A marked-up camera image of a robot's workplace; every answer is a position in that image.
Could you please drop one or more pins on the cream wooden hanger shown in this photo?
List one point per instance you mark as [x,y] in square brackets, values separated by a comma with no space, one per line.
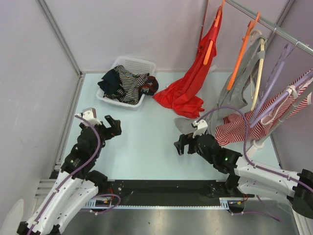
[254,96]

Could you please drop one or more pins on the white cable duct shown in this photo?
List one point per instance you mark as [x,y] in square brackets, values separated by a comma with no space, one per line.
[223,204]

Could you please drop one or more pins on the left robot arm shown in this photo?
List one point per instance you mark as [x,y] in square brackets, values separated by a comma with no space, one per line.
[76,182]

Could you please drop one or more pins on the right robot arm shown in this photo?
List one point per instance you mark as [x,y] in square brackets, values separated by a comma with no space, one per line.
[249,177]

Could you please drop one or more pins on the red white striped garment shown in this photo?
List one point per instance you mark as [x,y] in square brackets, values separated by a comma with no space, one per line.
[233,129]

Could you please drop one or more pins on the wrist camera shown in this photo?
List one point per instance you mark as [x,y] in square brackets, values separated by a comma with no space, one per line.
[200,127]
[89,115]

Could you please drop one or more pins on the orange hanger with red garment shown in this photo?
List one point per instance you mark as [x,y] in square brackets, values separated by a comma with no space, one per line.
[211,42]

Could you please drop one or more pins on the metal clothes rail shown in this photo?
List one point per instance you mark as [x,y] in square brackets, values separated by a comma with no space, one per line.
[273,27]

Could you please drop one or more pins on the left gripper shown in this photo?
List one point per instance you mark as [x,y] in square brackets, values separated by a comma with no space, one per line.
[114,130]

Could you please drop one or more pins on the grey garment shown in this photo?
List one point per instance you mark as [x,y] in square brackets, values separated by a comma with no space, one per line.
[235,97]

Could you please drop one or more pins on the black white striped tank top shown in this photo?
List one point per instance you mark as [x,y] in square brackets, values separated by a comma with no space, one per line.
[129,88]

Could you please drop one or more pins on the white laundry basket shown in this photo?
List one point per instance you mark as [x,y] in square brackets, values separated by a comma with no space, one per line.
[135,66]

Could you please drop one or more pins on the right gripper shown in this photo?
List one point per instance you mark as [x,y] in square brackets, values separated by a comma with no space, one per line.
[184,139]

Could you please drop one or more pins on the dark red navy garment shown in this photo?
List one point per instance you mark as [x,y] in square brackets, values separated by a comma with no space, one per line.
[150,87]

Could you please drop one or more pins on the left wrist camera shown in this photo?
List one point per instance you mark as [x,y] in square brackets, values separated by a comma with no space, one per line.
[89,115]

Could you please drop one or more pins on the orange plastic hanger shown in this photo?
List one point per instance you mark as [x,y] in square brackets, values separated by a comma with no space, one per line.
[250,27]

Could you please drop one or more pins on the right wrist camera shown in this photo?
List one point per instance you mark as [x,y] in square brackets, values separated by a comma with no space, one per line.
[200,127]

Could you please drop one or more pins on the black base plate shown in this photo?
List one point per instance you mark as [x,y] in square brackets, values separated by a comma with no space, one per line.
[172,192]

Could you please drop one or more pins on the purple plastic hanger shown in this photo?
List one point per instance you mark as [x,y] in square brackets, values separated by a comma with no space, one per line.
[288,48]

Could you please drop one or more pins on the navy blue garment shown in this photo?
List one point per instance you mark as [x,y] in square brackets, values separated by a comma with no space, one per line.
[110,82]

